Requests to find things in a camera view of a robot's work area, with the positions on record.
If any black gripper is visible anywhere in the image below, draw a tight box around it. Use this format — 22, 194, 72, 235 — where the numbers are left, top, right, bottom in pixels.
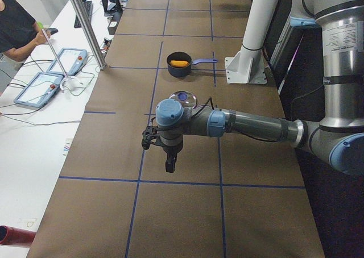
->
161, 138, 183, 173

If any glass pot lid blue knob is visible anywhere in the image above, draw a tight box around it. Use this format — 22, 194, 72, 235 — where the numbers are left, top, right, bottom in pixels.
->
169, 90, 197, 109

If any yellow corn cob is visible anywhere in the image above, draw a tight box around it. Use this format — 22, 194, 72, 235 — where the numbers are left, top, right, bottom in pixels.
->
169, 60, 189, 68

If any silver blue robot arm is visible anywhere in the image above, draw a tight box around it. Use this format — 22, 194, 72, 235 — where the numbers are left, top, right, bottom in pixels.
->
142, 0, 363, 176

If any dark blue saucepan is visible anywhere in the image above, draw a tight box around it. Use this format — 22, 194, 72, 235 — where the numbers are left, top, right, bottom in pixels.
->
167, 52, 218, 78

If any far teach pendant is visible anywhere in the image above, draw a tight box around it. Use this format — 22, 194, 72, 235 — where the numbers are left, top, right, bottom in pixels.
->
46, 48, 88, 76

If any teach pendant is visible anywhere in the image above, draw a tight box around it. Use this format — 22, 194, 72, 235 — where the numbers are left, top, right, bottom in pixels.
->
14, 72, 64, 108
46, 48, 88, 76

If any near teach pendant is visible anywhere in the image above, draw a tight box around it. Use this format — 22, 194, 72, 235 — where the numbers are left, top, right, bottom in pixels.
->
14, 72, 64, 108

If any red cylinder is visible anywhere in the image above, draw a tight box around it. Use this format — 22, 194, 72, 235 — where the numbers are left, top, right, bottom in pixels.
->
1, 226, 36, 247

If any black keyboard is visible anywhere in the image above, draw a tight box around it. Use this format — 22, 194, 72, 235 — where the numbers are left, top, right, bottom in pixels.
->
73, 1, 94, 29

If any long metal rod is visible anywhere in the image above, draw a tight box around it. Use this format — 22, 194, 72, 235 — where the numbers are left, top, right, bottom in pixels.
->
41, 28, 72, 82

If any person in black shirt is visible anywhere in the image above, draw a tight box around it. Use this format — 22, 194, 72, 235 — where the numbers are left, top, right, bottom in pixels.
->
1, 0, 51, 62

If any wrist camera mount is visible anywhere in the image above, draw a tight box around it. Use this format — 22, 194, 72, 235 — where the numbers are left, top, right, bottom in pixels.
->
141, 118, 159, 150

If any white camera mast base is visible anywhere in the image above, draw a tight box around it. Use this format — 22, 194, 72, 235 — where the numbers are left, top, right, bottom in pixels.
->
225, 0, 278, 85

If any aluminium frame post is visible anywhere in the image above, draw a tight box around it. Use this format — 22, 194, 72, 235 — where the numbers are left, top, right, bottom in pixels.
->
71, 0, 106, 70

